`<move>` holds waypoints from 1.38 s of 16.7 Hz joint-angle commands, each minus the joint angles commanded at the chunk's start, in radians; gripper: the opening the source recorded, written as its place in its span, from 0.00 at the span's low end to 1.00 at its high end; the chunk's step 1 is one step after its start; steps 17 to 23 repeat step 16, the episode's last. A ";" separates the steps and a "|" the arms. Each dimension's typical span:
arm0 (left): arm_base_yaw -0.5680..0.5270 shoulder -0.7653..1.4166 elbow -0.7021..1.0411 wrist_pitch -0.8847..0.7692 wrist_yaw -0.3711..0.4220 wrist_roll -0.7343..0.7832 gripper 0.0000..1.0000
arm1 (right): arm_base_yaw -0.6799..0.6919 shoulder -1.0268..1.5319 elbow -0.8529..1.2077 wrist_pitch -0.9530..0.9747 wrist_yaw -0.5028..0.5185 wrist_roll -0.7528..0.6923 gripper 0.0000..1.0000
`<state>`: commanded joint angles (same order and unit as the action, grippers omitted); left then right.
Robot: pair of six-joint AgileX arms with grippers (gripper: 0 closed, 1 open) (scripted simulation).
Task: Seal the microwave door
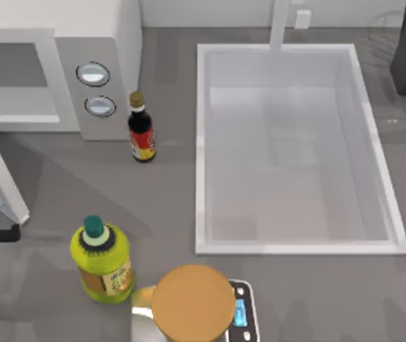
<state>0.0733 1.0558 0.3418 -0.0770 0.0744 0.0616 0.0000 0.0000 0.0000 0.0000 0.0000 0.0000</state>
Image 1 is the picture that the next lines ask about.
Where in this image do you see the green bottle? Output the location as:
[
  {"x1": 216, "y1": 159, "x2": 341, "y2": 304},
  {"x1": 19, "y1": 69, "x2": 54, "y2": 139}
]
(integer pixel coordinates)
[{"x1": 69, "y1": 214, "x2": 135, "y2": 305}]

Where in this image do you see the white sink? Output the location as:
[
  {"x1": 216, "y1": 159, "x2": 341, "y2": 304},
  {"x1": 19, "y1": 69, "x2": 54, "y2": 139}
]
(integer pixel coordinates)
[{"x1": 194, "y1": 43, "x2": 406, "y2": 256}]

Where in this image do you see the dark sauce bottle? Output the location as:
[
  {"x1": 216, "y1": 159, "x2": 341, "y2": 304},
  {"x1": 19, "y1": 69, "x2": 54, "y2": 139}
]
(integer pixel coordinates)
[{"x1": 127, "y1": 90, "x2": 157, "y2": 163}]

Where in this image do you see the round microwave knob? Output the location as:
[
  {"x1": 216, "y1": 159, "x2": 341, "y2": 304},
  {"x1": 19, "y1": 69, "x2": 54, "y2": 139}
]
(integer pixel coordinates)
[
  {"x1": 76, "y1": 61, "x2": 111, "y2": 88},
  {"x1": 83, "y1": 95, "x2": 117, "y2": 118}
]

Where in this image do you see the tall white tap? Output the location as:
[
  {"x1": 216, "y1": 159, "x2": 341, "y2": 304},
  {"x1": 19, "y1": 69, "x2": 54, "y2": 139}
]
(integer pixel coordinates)
[{"x1": 269, "y1": 0, "x2": 290, "y2": 53}]

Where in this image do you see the white wall socket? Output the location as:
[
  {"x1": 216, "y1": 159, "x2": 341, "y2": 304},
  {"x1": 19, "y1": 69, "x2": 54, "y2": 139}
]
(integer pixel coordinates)
[{"x1": 295, "y1": 9, "x2": 311, "y2": 30}]

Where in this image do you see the pale microwave oven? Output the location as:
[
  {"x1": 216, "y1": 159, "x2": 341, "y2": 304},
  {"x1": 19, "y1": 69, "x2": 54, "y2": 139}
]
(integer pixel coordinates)
[{"x1": 0, "y1": 0, "x2": 143, "y2": 142}]

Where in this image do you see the silver kitchen scale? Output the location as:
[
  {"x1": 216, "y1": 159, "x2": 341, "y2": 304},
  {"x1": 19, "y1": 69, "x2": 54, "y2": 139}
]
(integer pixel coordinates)
[{"x1": 130, "y1": 279, "x2": 263, "y2": 342}]

